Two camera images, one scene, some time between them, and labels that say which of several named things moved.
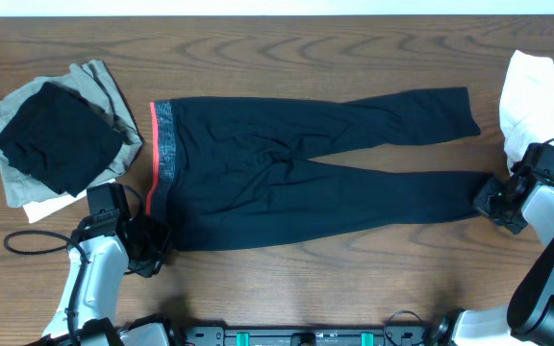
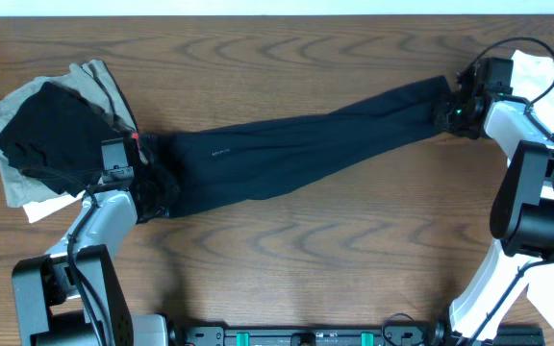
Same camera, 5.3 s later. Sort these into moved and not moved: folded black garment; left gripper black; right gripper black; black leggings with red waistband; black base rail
Moved: left gripper black; black leggings with red waistband; right gripper black
Not moved: folded black garment; black base rail
